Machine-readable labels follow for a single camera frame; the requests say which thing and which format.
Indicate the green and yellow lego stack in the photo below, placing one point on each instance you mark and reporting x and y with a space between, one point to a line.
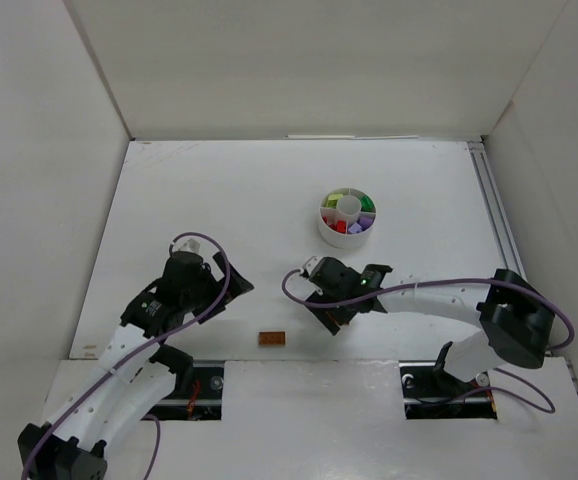
367 204

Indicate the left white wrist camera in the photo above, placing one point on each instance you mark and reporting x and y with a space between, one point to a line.
189 245

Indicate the white round divided container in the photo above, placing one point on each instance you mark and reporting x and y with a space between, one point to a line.
349 210

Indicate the aluminium rail right side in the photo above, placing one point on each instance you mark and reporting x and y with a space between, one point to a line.
504 235

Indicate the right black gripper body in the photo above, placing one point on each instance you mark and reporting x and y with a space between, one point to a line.
326 306

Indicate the orange lego brick front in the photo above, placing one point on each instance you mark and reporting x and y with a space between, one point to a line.
272 339

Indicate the purple lego plate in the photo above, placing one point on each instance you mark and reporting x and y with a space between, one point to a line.
362 224

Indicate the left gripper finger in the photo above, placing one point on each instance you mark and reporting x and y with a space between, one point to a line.
237 286
224 265

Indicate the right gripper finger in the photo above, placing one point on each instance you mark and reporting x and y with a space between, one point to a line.
357 308
321 315

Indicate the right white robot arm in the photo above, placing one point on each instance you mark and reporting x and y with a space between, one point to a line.
392 293

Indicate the brown lego plate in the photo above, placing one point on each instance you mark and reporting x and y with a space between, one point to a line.
340 317

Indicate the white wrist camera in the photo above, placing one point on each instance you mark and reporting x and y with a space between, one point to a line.
189 245
311 268

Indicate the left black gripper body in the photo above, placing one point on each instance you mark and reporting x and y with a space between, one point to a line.
224 288

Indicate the yellow-green lego brick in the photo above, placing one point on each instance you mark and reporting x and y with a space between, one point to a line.
332 198

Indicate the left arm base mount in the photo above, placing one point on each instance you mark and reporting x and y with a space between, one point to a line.
198 389

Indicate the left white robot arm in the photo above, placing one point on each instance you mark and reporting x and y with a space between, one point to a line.
136 370

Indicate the red long lego brick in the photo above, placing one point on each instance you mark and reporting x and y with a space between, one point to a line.
331 224

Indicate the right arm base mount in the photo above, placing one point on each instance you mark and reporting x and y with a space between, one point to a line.
429 393

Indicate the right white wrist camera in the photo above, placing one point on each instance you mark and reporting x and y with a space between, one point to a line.
311 268

